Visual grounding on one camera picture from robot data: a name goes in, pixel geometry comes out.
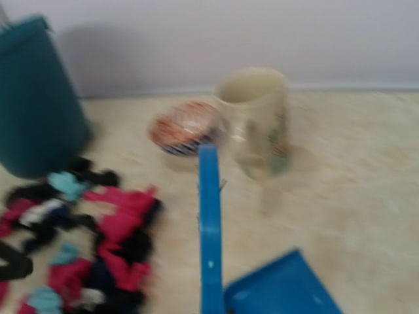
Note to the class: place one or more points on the patterned red ceramic bowl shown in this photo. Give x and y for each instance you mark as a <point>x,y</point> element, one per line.
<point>183,128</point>

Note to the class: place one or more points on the blue plastic dustpan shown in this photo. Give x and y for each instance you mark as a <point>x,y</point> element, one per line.
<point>285,285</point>

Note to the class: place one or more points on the cream ceramic mug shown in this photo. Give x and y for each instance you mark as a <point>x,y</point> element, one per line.
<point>253,102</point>

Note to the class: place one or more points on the teal plastic waste bin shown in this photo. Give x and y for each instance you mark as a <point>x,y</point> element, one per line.
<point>43,126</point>

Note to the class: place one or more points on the pile of coloured paper scraps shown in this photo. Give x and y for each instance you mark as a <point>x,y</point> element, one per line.
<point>75,242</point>

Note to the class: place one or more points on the blue hand brush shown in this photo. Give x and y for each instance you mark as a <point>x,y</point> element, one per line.
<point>210,227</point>

